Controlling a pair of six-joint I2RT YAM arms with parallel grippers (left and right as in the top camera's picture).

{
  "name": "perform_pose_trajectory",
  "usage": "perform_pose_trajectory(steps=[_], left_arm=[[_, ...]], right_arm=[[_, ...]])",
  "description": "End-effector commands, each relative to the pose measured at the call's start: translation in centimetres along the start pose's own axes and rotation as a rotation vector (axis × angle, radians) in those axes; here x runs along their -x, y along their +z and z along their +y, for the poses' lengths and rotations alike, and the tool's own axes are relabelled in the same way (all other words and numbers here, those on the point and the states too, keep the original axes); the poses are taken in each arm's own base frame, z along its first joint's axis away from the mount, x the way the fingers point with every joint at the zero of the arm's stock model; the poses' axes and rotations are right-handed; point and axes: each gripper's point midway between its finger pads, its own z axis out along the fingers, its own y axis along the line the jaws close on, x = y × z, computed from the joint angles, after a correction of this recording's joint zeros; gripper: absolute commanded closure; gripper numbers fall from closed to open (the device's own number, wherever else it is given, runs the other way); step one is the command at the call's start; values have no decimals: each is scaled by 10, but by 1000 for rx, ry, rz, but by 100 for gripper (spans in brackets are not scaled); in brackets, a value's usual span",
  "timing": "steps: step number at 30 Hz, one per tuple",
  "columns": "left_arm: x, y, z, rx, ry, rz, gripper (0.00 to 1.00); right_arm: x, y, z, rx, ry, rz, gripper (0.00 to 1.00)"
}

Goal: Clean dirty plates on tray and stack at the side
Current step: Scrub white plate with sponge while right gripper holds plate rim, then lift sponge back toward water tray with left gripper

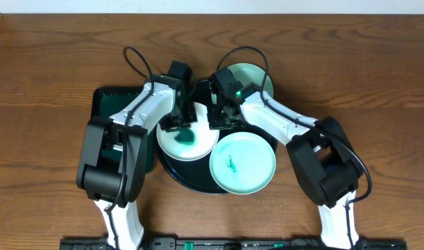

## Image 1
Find green scrubbing sponge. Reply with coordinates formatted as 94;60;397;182
174;128;196;145

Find white plate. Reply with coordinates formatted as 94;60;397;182
156;102;219;161

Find mint green plate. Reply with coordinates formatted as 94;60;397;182
228;63;265;99
209;132;276;194

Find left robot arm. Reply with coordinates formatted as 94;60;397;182
76;61;196;249

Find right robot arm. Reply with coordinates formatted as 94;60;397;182
208;67;371;249

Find round black tray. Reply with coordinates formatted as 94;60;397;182
154;78;278;195

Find rectangular black water tray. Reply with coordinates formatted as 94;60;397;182
91;86;155;173

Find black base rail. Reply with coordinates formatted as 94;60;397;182
59;237;407;250

